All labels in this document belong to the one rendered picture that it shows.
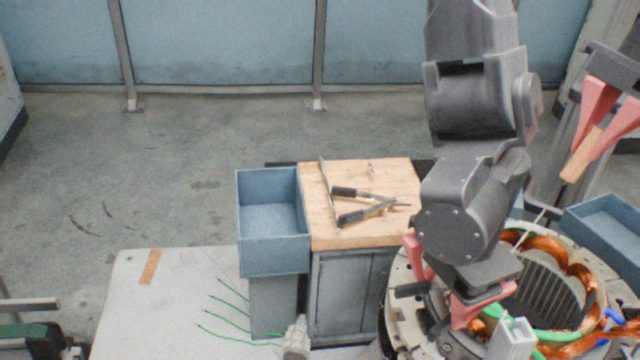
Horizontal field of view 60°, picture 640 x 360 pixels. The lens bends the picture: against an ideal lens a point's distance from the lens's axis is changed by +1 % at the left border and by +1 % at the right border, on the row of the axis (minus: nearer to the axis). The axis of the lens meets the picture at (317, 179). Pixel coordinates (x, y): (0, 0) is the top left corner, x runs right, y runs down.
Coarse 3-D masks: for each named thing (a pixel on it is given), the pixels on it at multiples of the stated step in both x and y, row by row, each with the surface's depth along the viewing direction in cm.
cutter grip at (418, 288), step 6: (420, 282) 60; (426, 282) 60; (396, 288) 59; (402, 288) 59; (408, 288) 59; (414, 288) 59; (420, 288) 60; (426, 288) 60; (396, 294) 59; (402, 294) 59; (408, 294) 60; (414, 294) 60; (420, 294) 60
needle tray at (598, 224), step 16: (608, 192) 92; (576, 208) 90; (592, 208) 92; (608, 208) 94; (624, 208) 91; (560, 224) 90; (576, 224) 87; (592, 224) 92; (608, 224) 92; (624, 224) 92; (576, 240) 88; (592, 240) 85; (608, 240) 83; (624, 240) 89; (608, 256) 83; (624, 256) 81; (624, 272) 82
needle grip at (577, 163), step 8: (592, 128) 54; (600, 128) 54; (592, 136) 54; (600, 136) 53; (584, 144) 54; (592, 144) 54; (576, 152) 55; (584, 152) 54; (568, 160) 56; (576, 160) 55; (584, 160) 55; (568, 168) 55; (576, 168) 55; (584, 168) 55; (560, 176) 56; (568, 176) 56; (576, 176) 55
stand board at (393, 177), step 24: (312, 168) 93; (336, 168) 94; (360, 168) 94; (384, 168) 94; (408, 168) 95; (312, 192) 88; (384, 192) 89; (408, 192) 90; (312, 216) 84; (408, 216) 85; (312, 240) 80; (336, 240) 81; (360, 240) 82; (384, 240) 82
